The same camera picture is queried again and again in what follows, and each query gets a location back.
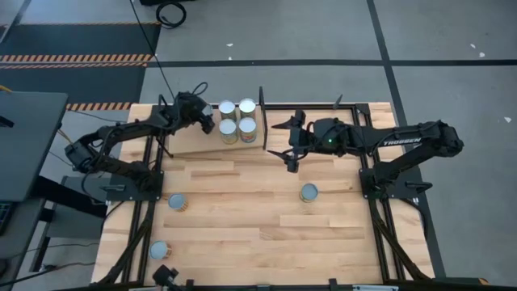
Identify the grey desk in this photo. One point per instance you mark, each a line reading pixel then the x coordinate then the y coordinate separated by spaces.
pixel 28 141

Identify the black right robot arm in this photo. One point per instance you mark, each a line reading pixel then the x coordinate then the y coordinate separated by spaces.
pixel 363 139

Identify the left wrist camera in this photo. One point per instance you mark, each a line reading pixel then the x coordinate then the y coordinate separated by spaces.
pixel 208 110

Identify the dark blue keyboard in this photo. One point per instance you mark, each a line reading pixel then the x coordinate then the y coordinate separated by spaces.
pixel 5 216

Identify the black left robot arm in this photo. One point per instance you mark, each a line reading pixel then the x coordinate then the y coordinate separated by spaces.
pixel 121 131

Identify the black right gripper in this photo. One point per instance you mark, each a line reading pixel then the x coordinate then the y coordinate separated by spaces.
pixel 313 137

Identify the red tomatoes can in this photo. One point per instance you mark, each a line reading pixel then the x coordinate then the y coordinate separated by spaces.
pixel 247 128
pixel 247 107

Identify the black hazard-striped floor mat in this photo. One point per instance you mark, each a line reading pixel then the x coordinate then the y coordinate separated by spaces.
pixel 81 40

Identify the can with red-orange label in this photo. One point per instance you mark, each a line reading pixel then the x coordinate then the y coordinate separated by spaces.
pixel 158 250

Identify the green blue peas can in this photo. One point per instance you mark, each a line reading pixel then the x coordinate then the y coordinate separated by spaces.
pixel 228 128
pixel 227 108

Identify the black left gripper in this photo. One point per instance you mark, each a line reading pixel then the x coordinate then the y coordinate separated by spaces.
pixel 190 107

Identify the black equipment base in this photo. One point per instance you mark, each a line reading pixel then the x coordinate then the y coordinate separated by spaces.
pixel 161 2

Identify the orange beans can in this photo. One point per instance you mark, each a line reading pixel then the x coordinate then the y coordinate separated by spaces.
pixel 177 201

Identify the black device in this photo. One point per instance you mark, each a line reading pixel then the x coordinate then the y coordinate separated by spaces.
pixel 163 277

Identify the white metal bar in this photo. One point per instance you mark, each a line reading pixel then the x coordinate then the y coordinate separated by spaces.
pixel 375 288

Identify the green sliced peaches can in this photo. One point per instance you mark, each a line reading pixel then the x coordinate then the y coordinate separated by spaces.
pixel 309 192

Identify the black desk stand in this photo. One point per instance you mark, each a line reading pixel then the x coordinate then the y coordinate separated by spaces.
pixel 68 198

